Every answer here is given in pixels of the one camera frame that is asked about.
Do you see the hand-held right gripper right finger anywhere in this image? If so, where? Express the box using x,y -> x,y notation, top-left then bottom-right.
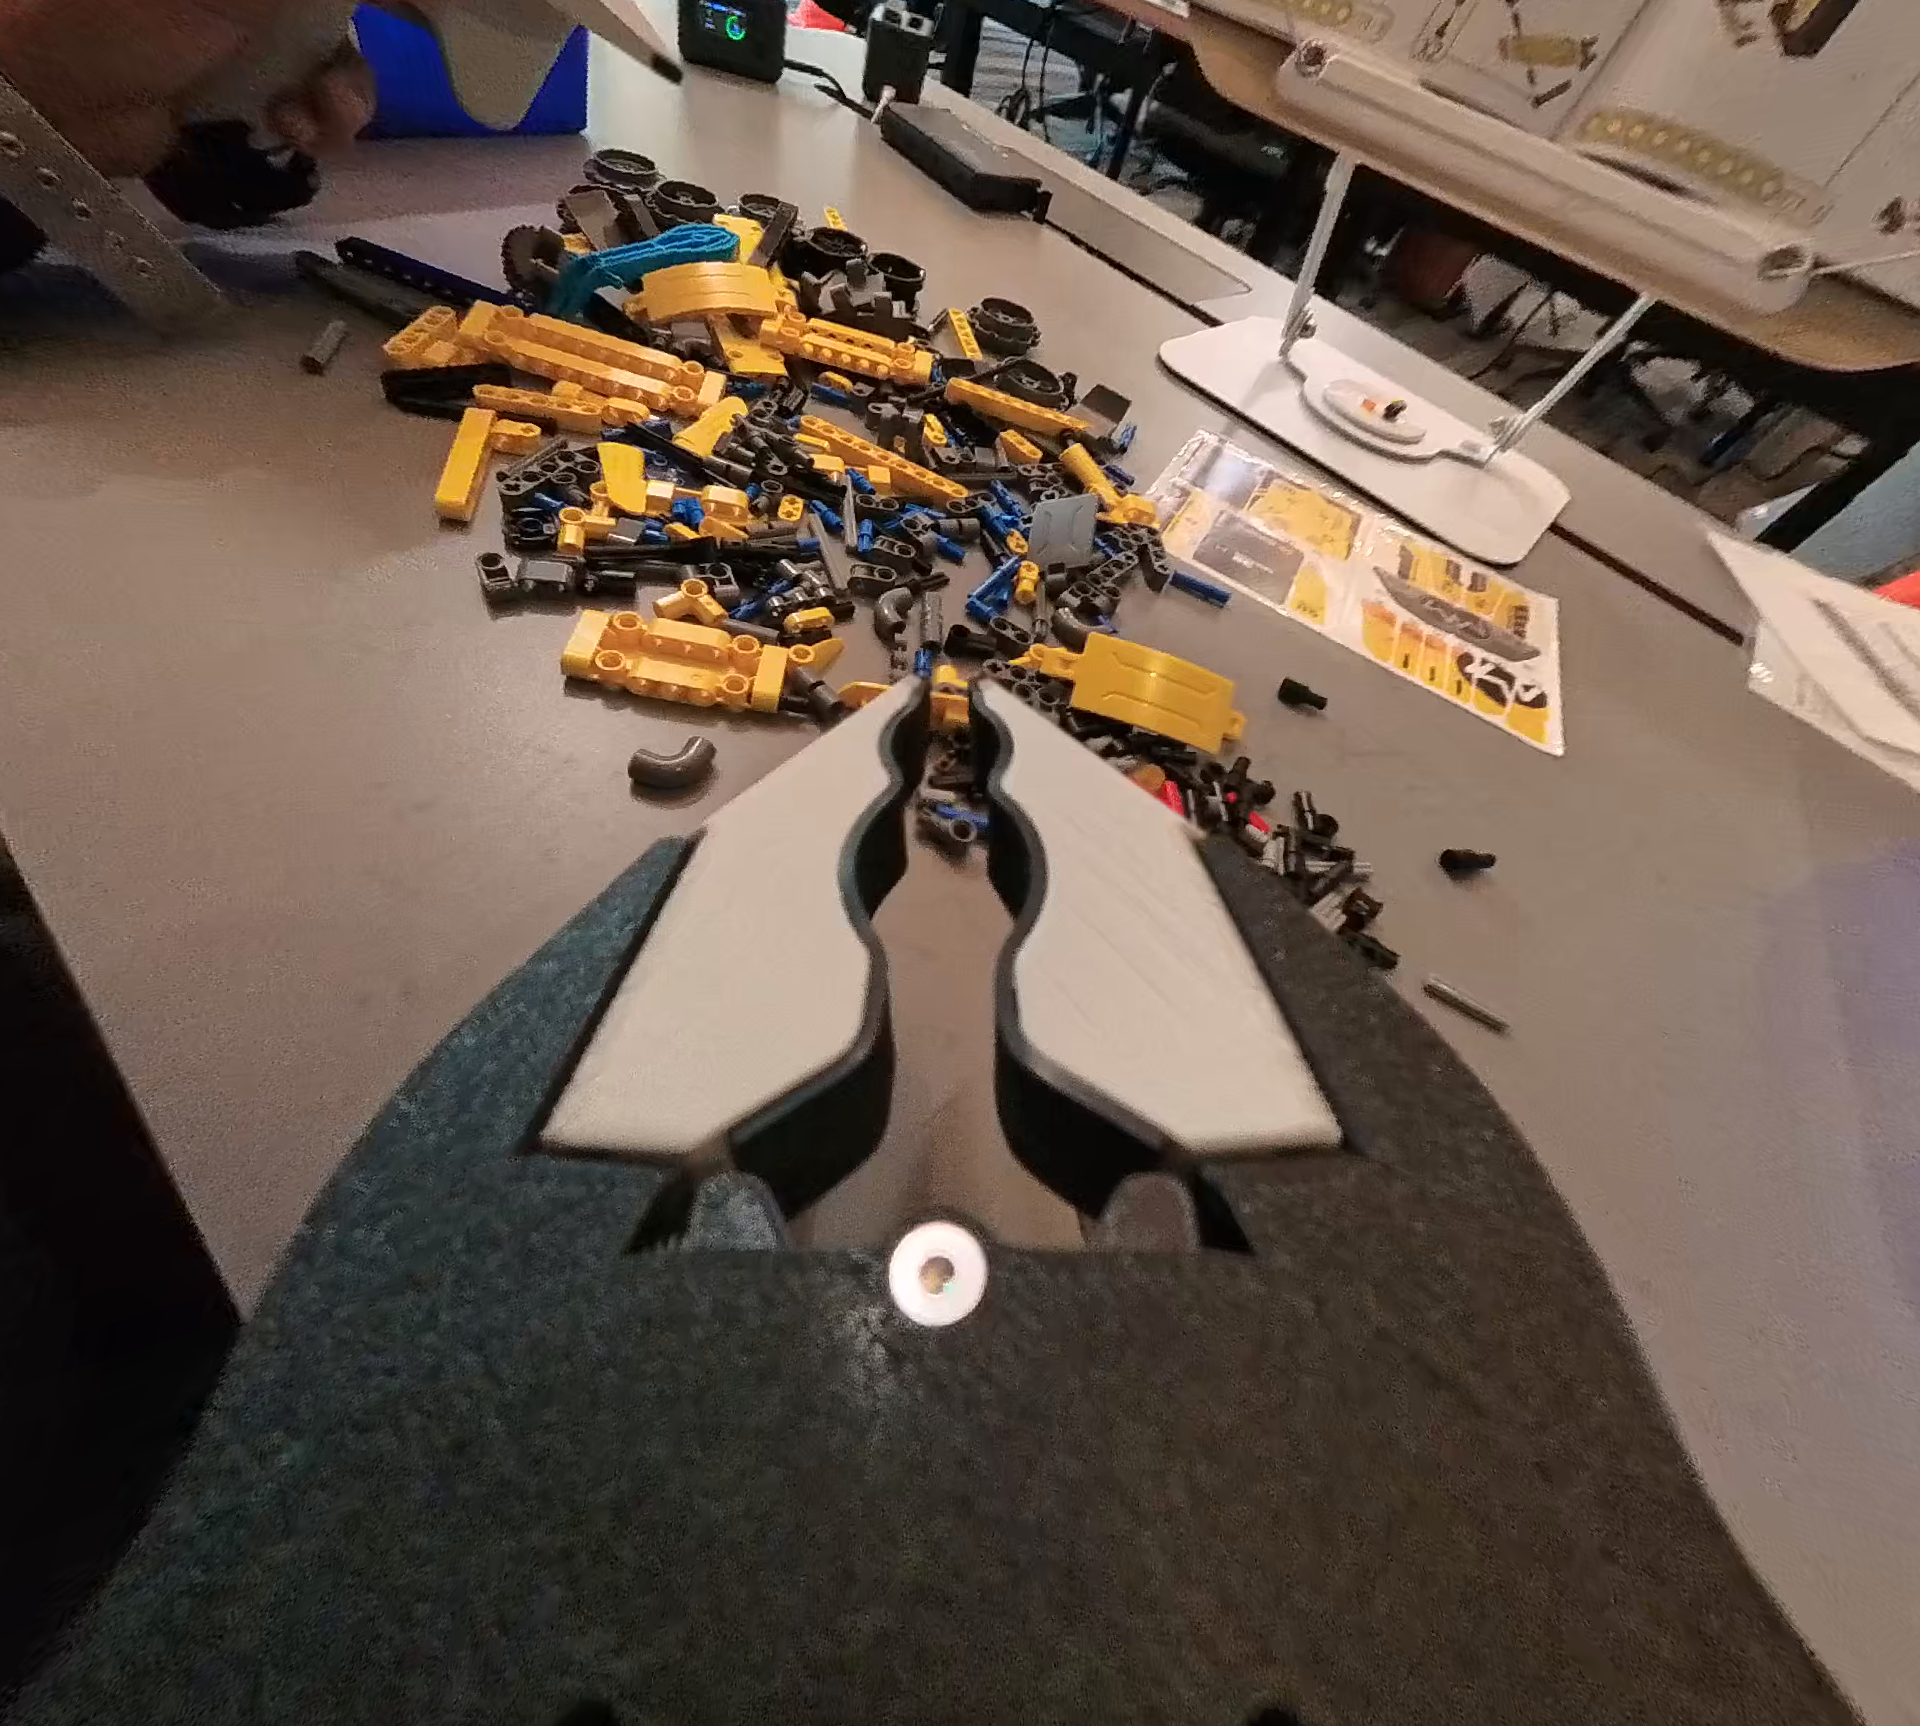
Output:
966,675 -> 1345,1225

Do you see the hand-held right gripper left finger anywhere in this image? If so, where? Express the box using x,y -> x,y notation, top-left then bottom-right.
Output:
536,675 -> 933,1214

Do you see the pile of building bricks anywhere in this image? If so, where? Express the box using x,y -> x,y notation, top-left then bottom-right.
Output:
292,147 -> 1405,970

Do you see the person's left hand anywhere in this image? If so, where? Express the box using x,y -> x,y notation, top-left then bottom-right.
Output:
0,0 -> 441,175

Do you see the black charger cube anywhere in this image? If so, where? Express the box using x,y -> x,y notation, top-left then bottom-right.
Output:
863,4 -> 941,108

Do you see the sticker sheet in plastic sleeve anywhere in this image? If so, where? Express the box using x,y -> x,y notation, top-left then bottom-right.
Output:
1147,428 -> 1571,758

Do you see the black power adapter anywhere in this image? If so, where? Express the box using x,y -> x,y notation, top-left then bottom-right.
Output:
877,100 -> 1053,213

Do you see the white book stand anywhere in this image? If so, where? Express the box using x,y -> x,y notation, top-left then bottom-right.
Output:
1158,29 -> 1920,566

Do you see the brown wooden table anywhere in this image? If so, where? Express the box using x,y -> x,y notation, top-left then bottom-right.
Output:
855,0 -> 1920,375

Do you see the white paper sheet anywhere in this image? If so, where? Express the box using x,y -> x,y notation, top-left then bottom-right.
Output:
1707,529 -> 1920,797

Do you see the black cable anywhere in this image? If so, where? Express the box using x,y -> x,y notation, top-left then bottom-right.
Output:
776,52 -> 902,123

